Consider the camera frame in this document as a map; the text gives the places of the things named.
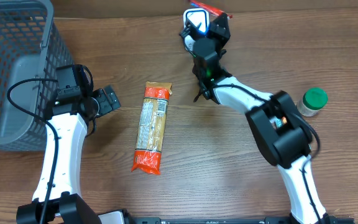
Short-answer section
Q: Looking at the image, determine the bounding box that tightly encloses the red snack packet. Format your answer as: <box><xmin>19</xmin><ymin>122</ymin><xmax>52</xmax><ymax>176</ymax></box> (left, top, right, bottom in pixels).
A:
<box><xmin>188</xmin><ymin>0</ymin><xmax>225</xmax><ymax>17</ymax></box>

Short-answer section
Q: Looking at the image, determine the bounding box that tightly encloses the brown biscuit packet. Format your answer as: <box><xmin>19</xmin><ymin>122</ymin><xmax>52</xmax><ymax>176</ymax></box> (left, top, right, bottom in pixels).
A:
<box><xmin>132</xmin><ymin>82</ymin><xmax>172</xmax><ymax>175</ymax></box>

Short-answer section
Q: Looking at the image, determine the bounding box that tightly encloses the green lidded jar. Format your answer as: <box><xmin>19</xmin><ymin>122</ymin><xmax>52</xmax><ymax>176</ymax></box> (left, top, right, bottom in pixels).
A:
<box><xmin>297</xmin><ymin>88</ymin><xmax>328</xmax><ymax>116</ymax></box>

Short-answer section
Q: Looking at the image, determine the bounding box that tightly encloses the teal wet wipes pack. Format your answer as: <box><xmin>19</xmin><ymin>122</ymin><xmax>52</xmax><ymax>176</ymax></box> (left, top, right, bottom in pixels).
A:
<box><xmin>273</xmin><ymin>118</ymin><xmax>283</xmax><ymax>129</ymax></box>

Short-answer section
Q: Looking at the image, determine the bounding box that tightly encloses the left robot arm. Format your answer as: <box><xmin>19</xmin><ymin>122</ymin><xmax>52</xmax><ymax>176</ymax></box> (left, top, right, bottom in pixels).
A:
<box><xmin>16</xmin><ymin>64</ymin><xmax>133</xmax><ymax>224</ymax></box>

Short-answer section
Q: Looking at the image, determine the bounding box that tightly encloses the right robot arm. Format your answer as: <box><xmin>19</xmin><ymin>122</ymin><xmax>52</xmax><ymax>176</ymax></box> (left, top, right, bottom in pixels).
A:
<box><xmin>180</xmin><ymin>11</ymin><xmax>328</xmax><ymax>223</ymax></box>

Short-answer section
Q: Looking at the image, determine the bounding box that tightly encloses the white barcode scanner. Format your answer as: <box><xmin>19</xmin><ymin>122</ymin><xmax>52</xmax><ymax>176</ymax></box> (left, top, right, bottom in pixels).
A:
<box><xmin>180</xmin><ymin>8</ymin><xmax>209</xmax><ymax>52</ymax></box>

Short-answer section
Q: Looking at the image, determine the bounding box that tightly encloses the grey plastic mesh basket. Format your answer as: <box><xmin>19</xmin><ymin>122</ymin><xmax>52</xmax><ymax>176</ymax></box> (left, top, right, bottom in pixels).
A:
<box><xmin>0</xmin><ymin>0</ymin><xmax>74</xmax><ymax>151</ymax></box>

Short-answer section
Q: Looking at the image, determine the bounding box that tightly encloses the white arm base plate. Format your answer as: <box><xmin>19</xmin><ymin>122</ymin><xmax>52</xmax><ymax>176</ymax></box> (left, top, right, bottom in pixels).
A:
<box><xmin>98</xmin><ymin>211</ymin><xmax>125</xmax><ymax>224</ymax></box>

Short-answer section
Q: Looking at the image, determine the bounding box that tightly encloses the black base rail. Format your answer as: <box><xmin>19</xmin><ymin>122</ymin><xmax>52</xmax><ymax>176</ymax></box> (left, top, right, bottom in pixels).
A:
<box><xmin>129</xmin><ymin>216</ymin><xmax>356</xmax><ymax>224</ymax></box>

